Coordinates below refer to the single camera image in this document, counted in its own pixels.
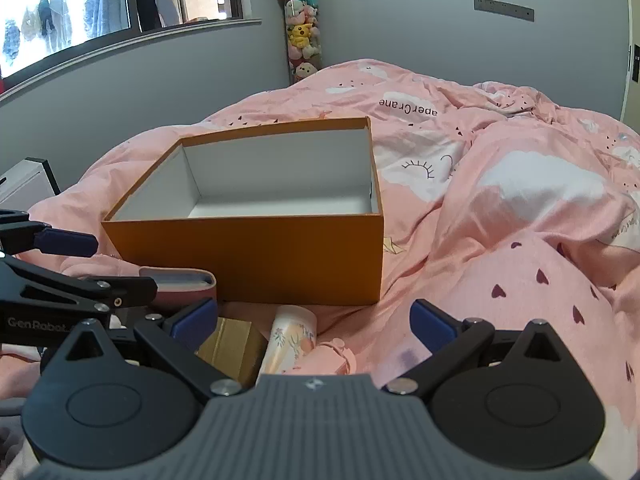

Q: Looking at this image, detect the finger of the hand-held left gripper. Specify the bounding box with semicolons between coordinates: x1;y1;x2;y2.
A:
0;210;99;257
0;255;158;318

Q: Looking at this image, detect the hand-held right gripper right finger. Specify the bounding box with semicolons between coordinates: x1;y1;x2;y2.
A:
382;299;576;396

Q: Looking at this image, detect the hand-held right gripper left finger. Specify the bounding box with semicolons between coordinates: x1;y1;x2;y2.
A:
40;297;246;401

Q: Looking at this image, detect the mauve pink case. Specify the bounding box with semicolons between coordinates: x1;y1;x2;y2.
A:
139;267;218;311

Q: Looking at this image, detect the orange cardboard box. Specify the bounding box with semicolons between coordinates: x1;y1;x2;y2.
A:
101;116;386;306

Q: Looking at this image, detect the floral print cup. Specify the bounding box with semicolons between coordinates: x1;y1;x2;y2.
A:
256;305;318;386

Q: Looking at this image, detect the pink printed blanket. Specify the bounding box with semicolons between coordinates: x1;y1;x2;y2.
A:
0;58;640;480

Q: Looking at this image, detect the row of hanging clothes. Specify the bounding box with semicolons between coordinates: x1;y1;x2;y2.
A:
2;0;181;56

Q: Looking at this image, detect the clear tube of plush toys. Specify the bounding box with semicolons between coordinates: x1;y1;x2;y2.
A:
274;0;323;86

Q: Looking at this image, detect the white door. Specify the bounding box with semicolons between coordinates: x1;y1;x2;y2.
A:
624;0;640;126

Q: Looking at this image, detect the grey wall plate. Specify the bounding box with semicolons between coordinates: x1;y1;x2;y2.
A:
473;0;535;23

